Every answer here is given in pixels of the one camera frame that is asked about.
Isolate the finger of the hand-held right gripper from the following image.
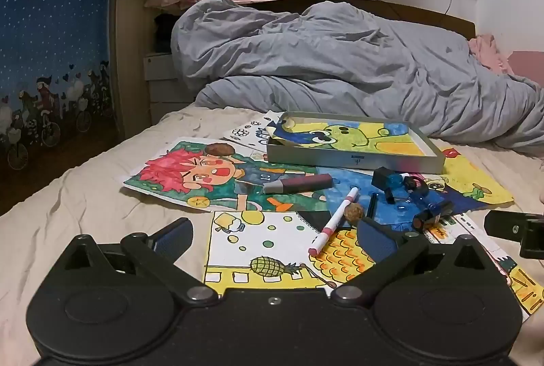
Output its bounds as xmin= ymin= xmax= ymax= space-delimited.
xmin=484 ymin=210 xmax=544 ymax=260

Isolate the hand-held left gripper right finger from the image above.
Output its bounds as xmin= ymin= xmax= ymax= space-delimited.
xmin=331 ymin=218 xmax=489 ymax=303

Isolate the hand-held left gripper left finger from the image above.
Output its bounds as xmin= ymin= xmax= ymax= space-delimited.
xmin=57 ymin=217 xmax=218 ymax=304

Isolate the white and pink marker pen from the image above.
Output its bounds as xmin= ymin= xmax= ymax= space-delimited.
xmin=308 ymin=187 xmax=360 ymax=257

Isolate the black lipstick tube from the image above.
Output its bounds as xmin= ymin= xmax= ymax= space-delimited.
xmin=414 ymin=200 xmax=453 ymax=231

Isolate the maroon and grey thick marker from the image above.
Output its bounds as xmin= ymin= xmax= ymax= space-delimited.
xmin=261 ymin=173 xmax=333 ymax=195

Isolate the silver tin box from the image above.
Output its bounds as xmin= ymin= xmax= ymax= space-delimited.
xmin=266 ymin=111 xmax=446 ymax=175

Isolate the yellow frog drawing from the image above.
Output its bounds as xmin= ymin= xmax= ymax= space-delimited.
xmin=421 ymin=145 xmax=515 ymax=207

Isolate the black cube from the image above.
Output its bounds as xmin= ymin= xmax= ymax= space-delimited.
xmin=372 ymin=167 xmax=395 ymax=197

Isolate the red-haired character drawing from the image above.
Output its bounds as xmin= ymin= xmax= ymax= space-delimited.
xmin=123 ymin=139 xmax=336 ymax=219

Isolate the blue droplet drawing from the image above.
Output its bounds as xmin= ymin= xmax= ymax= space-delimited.
xmin=317 ymin=166 xmax=468 ymax=231

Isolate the pineapple drawing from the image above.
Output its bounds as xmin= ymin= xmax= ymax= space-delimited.
xmin=203 ymin=210 xmax=379 ymax=299

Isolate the green frog drawing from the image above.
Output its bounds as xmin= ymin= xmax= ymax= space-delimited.
xmin=272 ymin=115 xmax=426 ymax=158

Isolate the black and white colouring sheet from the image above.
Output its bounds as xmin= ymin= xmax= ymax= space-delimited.
xmin=223 ymin=111 xmax=290 ymax=146

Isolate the pink pillow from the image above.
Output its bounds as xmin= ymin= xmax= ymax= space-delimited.
xmin=508 ymin=51 xmax=544 ymax=86

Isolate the white nightstand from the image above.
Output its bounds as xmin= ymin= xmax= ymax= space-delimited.
xmin=142 ymin=49 xmax=200 ymax=116

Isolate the grey duvet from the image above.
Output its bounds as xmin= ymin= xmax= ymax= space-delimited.
xmin=170 ymin=0 xmax=544 ymax=158

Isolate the beige wooden panel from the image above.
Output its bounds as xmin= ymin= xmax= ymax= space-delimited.
xmin=108 ymin=0 xmax=150 ymax=137

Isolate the brown wooden headboard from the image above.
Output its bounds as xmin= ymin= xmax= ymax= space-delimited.
xmin=251 ymin=0 xmax=476 ymax=39

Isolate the blue printed curtain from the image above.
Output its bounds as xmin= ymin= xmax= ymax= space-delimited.
xmin=0 ymin=0 xmax=124 ymax=218

